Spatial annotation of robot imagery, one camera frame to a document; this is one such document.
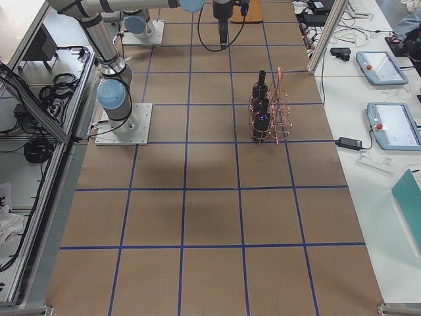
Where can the lower teach pendant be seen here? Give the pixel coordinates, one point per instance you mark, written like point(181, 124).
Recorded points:
point(393, 125)

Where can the wooden tray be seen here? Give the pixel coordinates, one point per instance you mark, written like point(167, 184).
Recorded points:
point(252, 12)

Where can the upper teach pendant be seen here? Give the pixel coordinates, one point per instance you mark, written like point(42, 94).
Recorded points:
point(380, 68)

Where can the copper wire bottle basket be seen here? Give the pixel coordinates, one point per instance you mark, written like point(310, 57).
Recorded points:
point(280, 124)

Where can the aluminium frame post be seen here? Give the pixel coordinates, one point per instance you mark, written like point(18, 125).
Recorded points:
point(330, 25)

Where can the black monitor on side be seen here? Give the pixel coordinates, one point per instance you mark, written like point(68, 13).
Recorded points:
point(43, 49)

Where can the teal folder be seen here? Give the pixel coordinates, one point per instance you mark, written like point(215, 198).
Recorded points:
point(407, 193)

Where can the dark wine bottle front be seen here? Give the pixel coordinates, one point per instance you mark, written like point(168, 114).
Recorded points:
point(261, 122)

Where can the dark wine bottle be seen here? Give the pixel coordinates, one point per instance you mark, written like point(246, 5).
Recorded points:
point(261, 122)
point(260, 82)
point(256, 103)

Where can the dark wine bottle middle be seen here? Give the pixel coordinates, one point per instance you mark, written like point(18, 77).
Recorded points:
point(256, 103)

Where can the black power adapter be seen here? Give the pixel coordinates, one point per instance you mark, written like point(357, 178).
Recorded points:
point(349, 143)

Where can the black small device on desk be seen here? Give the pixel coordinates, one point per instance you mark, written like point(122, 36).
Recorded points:
point(342, 53)

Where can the dark wine bottle rear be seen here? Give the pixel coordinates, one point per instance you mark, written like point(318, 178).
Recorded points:
point(260, 82)

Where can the teach pendant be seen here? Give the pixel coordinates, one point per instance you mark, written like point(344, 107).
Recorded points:
point(380, 68)
point(393, 125)

